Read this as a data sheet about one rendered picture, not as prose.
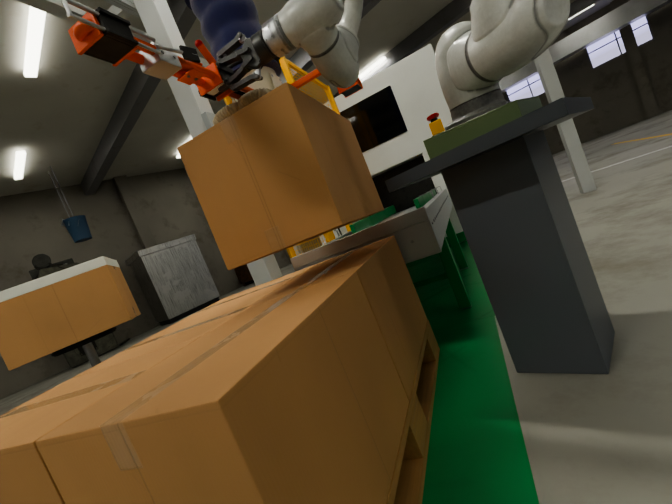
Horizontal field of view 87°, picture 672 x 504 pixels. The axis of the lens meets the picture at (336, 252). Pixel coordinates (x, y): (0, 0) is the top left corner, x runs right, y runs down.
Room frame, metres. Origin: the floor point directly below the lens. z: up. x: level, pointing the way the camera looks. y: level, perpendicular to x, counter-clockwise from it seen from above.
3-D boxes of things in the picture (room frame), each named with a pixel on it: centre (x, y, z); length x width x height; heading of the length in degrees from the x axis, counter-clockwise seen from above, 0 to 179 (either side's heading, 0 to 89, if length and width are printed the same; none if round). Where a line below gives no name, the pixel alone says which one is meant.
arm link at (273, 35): (0.98, -0.08, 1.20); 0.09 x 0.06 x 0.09; 157
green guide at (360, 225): (3.16, -0.43, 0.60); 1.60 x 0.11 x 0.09; 158
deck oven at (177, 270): (9.01, 4.06, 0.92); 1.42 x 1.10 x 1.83; 135
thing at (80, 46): (0.76, 0.27, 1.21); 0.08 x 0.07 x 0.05; 158
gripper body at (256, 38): (1.01, -0.01, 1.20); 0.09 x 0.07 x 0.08; 67
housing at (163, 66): (0.88, 0.22, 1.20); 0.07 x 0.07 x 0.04; 68
